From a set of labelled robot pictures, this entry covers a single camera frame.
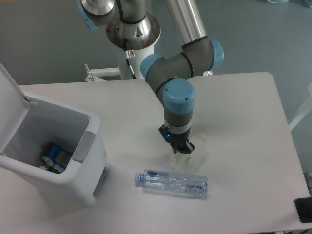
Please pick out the blue snack package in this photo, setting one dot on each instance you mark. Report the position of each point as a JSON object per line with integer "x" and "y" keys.
{"x": 54, "y": 158}

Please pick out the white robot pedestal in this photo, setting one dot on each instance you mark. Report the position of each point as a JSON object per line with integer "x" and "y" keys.
{"x": 133, "y": 43}

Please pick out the clear plastic wrapper trash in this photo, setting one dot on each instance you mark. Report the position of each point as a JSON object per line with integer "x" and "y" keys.
{"x": 190, "y": 163}

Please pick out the black object at table edge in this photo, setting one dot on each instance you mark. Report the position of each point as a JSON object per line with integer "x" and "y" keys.
{"x": 304, "y": 209}

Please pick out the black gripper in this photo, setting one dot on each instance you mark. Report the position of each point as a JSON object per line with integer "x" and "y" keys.
{"x": 179, "y": 142}

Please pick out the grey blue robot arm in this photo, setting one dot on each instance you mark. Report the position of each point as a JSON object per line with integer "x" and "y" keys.
{"x": 167, "y": 77}

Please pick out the white trash can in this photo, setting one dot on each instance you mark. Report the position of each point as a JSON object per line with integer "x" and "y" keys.
{"x": 29, "y": 121}

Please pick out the clear plastic water bottle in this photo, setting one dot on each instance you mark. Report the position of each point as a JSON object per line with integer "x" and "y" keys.
{"x": 172, "y": 183}

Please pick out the white table leg frame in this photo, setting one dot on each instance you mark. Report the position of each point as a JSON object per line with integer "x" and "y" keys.
{"x": 302, "y": 111}

